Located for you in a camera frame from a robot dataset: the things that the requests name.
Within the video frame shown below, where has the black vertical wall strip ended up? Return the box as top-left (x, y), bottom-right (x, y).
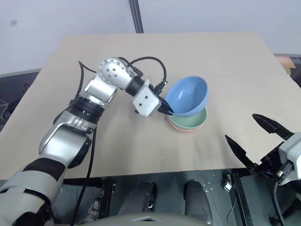
top-left (128, 0), bottom-right (144, 34)

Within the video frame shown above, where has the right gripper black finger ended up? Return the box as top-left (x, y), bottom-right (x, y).
top-left (252, 113), bottom-right (295, 142)
top-left (225, 134), bottom-right (255, 170)

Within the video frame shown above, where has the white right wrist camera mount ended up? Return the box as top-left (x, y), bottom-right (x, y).
top-left (278, 132), bottom-right (301, 187)

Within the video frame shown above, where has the green bowl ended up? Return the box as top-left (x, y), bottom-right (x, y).
top-left (168, 107), bottom-right (208, 128)

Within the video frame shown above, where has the dark equipment pile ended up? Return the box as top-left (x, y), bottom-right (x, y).
top-left (0, 68), bottom-right (42, 134)

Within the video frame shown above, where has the blue bowl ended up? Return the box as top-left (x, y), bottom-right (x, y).
top-left (165, 75), bottom-right (210, 118)

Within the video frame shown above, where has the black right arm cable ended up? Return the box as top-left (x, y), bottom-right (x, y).
top-left (272, 174), bottom-right (286, 226)

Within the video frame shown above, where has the pink bowl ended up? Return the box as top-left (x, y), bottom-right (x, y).
top-left (165, 115), bottom-right (207, 133)

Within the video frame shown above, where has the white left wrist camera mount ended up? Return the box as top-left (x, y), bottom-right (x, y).
top-left (132, 79), bottom-right (161, 117)

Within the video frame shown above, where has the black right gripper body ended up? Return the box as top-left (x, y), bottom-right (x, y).
top-left (249, 145), bottom-right (290, 176)

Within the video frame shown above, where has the black table frame bar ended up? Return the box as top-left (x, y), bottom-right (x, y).
top-left (231, 173), bottom-right (251, 226)

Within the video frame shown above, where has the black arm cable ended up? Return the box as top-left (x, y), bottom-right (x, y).
top-left (69, 56), bottom-right (167, 226)
top-left (272, 174), bottom-right (286, 226)

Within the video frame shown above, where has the grey robot torso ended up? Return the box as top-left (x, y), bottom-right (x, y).
top-left (79, 211), bottom-right (214, 226)

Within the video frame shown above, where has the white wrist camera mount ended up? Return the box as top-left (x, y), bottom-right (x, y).
top-left (278, 132), bottom-right (301, 187)
top-left (132, 79), bottom-right (161, 117)

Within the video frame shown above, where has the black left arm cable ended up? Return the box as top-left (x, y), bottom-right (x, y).
top-left (69, 56), bottom-right (167, 226)

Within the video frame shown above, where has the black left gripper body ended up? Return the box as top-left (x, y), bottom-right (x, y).
top-left (153, 81), bottom-right (168, 113)

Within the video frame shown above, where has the brown cardboard box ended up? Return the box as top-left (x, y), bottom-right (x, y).
top-left (274, 53), bottom-right (301, 76)

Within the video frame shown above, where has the thin white floor cable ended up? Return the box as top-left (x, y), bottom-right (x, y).
top-left (227, 197), bottom-right (238, 220)

